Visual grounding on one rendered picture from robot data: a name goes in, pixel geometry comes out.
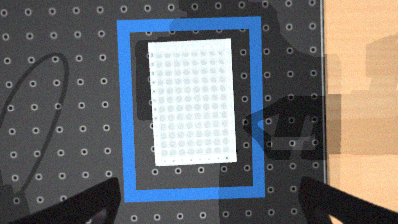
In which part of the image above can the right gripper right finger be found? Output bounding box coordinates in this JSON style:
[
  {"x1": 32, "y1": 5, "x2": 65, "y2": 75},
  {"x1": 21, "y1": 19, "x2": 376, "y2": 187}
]
[{"x1": 298, "y1": 176, "x2": 398, "y2": 224}]

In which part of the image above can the blue rectangular tape outline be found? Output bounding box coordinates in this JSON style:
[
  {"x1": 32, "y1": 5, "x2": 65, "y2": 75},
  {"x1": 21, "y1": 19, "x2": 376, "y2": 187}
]
[{"x1": 117, "y1": 16, "x2": 265, "y2": 202}]

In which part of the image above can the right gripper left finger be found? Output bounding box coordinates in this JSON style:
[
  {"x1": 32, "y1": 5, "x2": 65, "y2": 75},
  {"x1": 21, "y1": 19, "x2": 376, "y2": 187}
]
[{"x1": 8, "y1": 177, "x2": 121, "y2": 224}]

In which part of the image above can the black perforated plate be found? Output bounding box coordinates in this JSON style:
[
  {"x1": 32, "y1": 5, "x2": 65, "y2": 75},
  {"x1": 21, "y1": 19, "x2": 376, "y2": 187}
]
[{"x1": 0, "y1": 0, "x2": 328, "y2": 224}]

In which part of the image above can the white well plate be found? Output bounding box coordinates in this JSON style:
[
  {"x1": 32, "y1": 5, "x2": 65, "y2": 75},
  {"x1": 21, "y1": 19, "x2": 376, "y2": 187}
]
[{"x1": 148, "y1": 39, "x2": 237, "y2": 166}]

